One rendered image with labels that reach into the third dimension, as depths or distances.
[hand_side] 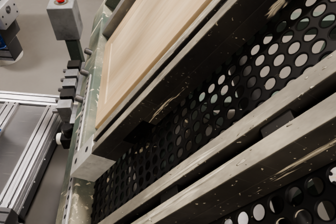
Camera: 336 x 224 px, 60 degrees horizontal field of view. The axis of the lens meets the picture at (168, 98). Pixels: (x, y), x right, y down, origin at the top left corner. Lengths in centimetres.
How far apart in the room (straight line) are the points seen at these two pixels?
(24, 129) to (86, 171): 120
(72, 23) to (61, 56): 125
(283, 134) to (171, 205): 18
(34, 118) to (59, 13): 77
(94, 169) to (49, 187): 116
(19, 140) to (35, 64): 98
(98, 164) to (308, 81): 59
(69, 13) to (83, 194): 92
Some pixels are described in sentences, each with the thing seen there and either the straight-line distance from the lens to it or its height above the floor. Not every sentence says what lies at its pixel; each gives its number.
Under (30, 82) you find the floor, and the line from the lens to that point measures 259.
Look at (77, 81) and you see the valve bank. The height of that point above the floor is 73.
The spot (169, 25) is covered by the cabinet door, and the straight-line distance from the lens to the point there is 77.
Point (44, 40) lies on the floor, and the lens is 301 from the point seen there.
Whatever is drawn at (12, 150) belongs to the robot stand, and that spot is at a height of 21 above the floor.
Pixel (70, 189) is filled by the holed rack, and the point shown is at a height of 89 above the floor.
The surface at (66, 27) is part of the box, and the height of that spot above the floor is 83.
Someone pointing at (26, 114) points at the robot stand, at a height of 21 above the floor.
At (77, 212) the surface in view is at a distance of 82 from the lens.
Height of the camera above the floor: 163
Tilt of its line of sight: 47 degrees down
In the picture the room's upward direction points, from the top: straight up
